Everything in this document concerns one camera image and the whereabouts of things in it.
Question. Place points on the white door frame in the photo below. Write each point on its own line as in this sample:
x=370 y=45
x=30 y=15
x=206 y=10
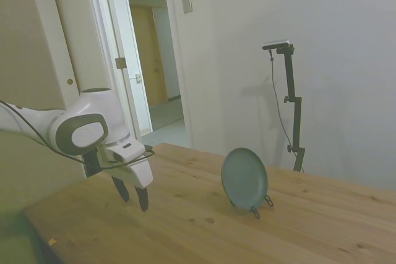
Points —
x=105 y=29

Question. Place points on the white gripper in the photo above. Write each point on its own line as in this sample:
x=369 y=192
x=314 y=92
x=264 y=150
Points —
x=139 y=174

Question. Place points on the beige wall switch plate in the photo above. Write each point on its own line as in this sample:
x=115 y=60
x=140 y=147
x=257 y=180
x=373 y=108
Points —
x=186 y=2

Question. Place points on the metal door hinge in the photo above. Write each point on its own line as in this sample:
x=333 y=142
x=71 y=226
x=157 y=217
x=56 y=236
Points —
x=120 y=63

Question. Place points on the black camera stand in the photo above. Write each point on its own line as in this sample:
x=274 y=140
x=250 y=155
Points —
x=296 y=115

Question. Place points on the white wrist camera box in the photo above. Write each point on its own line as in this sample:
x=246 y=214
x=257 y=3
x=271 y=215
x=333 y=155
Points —
x=123 y=151

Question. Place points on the metal door strike plate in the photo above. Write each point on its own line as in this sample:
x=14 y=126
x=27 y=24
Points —
x=138 y=77

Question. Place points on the teal round plate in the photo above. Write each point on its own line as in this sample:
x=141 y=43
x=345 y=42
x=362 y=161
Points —
x=244 y=177

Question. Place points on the brown wooden hallway door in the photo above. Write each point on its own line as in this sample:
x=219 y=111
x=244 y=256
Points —
x=145 y=53

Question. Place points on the small orange scrap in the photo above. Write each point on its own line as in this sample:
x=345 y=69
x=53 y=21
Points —
x=52 y=241

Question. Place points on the grey exterior camera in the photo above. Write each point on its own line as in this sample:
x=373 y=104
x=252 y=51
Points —
x=277 y=44

